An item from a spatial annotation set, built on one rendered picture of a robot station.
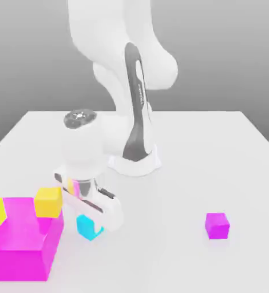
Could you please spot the small cyan cube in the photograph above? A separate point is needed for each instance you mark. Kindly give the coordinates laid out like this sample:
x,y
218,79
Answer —
x,y
84,225

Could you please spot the small purple cube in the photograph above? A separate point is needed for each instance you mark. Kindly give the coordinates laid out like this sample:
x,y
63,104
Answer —
x,y
217,226

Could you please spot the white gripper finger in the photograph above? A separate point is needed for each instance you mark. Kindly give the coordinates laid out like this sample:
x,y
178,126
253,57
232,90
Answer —
x,y
97,227

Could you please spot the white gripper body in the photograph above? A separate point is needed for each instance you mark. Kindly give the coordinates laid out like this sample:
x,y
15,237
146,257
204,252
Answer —
x,y
112,215

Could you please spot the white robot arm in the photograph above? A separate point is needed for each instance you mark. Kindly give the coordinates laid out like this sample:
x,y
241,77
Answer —
x,y
116,82

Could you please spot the small orange cube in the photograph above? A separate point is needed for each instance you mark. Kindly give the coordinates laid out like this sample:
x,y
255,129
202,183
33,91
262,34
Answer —
x,y
48,202

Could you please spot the large magenta box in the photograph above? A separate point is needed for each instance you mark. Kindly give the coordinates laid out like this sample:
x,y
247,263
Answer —
x,y
17,256

